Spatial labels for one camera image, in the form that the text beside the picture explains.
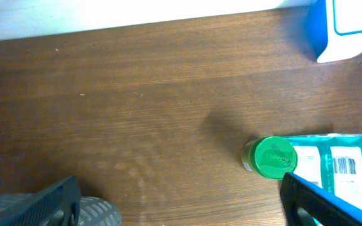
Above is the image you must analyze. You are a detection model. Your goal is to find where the white barcode scanner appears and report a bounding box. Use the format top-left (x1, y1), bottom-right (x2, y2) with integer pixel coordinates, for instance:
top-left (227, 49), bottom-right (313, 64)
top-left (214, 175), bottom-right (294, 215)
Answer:
top-left (306, 0), bottom-right (362, 63)

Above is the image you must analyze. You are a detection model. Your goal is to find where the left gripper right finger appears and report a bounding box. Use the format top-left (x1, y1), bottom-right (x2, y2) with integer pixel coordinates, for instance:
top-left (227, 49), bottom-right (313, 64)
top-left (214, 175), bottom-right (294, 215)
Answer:
top-left (280, 173), bottom-right (362, 226)

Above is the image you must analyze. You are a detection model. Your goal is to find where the green lid jar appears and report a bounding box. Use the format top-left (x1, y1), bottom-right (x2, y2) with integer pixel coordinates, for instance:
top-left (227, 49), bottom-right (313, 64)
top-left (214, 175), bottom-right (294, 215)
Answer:
top-left (241, 136), bottom-right (298, 180)

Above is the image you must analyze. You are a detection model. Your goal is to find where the green white wipes pack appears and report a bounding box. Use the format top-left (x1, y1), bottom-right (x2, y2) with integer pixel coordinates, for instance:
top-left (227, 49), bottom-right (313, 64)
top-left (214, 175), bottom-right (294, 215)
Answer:
top-left (287, 134), bottom-right (362, 210)

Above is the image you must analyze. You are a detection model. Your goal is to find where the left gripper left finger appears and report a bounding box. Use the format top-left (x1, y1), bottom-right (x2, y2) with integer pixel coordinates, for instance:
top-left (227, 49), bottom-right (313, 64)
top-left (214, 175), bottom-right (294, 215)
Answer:
top-left (0, 176), bottom-right (81, 225)

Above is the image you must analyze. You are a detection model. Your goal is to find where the grey plastic mesh basket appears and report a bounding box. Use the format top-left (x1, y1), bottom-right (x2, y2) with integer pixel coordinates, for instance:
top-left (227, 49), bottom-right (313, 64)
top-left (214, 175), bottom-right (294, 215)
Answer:
top-left (0, 193), bottom-right (121, 226)

